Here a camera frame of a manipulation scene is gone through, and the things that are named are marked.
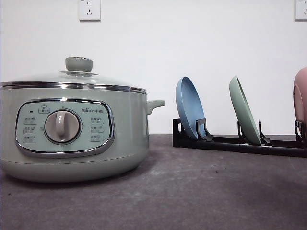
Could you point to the glass steamer lid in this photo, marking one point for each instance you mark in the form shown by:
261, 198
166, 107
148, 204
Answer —
78, 75

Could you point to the blue plate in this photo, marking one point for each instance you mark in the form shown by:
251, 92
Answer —
189, 104

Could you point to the black plate rack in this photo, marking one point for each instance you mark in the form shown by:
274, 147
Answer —
296, 148

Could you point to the white right wall socket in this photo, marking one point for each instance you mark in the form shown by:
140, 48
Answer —
300, 11

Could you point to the white wall socket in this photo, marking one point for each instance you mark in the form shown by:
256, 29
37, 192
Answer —
300, 11
89, 11

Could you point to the green plate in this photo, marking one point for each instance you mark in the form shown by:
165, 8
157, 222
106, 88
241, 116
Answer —
248, 125

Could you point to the white left wall socket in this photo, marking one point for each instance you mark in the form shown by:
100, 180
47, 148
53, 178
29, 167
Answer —
89, 11

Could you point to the pink plate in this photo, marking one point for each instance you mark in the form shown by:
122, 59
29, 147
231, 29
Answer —
300, 98

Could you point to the green electric steamer pot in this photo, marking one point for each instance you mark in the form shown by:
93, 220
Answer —
65, 132

